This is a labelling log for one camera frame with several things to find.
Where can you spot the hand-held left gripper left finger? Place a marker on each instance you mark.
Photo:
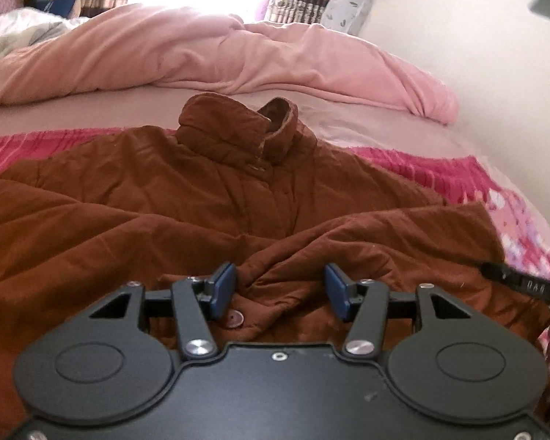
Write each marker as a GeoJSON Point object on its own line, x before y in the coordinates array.
{"type": "Point", "coordinates": [222, 285]}

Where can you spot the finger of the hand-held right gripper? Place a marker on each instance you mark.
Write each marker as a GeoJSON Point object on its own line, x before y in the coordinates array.
{"type": "Point", "coordinates": [522, 284]}

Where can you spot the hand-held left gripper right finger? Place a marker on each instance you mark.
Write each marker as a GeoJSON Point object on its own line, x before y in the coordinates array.
{"type": "Point", "coordinates": [337, 291]}

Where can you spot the brown padded jacket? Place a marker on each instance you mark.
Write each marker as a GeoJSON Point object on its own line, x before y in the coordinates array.
{"type": "Point", "coordinates": [119, 201]}

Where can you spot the pink floral blanket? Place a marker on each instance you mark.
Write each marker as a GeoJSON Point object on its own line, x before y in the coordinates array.
{"type": "Point", "coordinates": [417, 167]}

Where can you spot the mauve bed sheet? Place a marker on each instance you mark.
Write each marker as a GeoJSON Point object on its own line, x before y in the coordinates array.
{"type": "Point", "coordinates": [348, 123]}

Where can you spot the pink duvet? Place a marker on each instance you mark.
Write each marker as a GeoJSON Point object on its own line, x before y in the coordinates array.
{"type": "Point", "coordinates": [174, 50]}

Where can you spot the white leaf-print pillow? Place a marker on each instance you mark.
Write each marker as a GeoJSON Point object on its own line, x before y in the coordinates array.
{"type": "Point", "coordinates": [348, 9]}

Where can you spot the white floral quilt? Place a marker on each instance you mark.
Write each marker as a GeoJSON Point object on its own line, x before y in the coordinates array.
{"type": "Point", "coordinates": [18, 32]}

